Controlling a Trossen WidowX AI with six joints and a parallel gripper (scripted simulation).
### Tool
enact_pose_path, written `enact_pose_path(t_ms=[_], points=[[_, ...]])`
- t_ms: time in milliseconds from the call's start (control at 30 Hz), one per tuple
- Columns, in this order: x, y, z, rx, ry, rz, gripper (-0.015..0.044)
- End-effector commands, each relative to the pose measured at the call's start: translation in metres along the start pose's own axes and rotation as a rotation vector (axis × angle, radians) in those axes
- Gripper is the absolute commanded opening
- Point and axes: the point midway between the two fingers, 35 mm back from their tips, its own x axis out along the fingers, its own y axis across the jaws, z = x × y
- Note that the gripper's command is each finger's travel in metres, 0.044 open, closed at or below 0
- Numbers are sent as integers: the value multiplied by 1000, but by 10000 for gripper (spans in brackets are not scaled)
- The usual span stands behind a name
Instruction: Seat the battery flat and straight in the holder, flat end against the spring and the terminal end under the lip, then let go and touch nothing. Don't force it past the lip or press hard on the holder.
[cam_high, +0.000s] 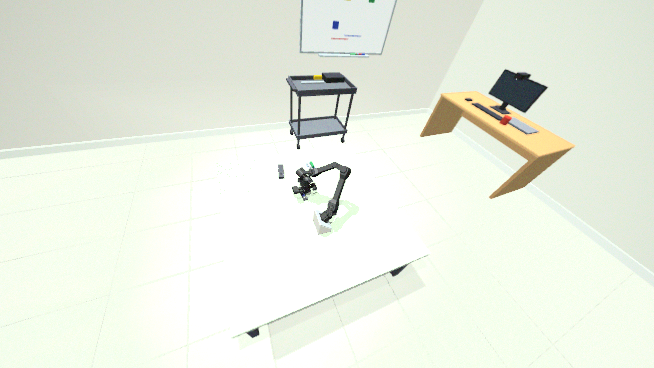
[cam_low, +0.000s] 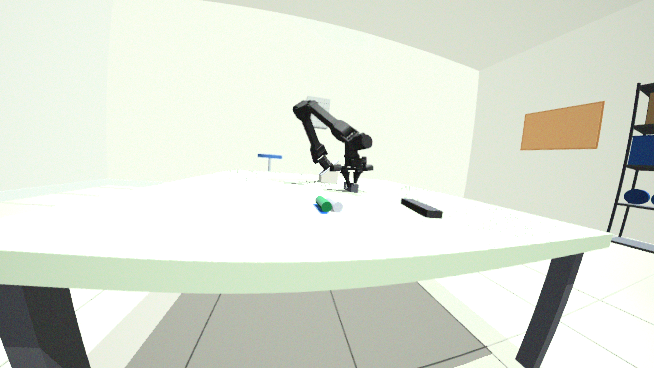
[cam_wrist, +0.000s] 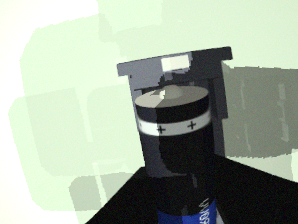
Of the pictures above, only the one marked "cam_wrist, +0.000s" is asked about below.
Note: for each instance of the black cylindrical battery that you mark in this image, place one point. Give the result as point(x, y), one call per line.
point(177, 142)

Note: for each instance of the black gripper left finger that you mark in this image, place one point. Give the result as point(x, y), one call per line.
point(132, 204)

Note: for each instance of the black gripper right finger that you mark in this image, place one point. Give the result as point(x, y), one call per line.
point(246, 195)

